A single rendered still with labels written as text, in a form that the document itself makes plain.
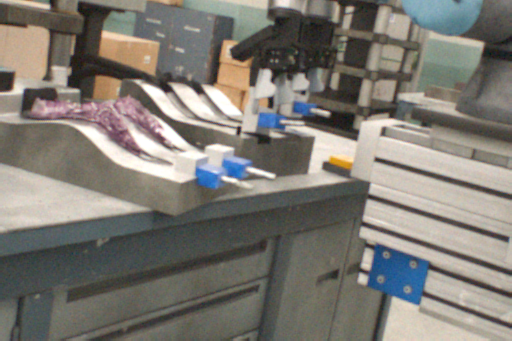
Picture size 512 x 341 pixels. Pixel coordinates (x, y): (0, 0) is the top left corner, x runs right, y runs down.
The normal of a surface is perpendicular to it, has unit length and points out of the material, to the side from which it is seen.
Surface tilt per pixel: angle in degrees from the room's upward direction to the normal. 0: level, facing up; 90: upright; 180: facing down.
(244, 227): 90
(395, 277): 90
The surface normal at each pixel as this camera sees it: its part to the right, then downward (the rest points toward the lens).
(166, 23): -0.46, 0.08
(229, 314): 0.77, 0.26
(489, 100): -0.62, -0.29
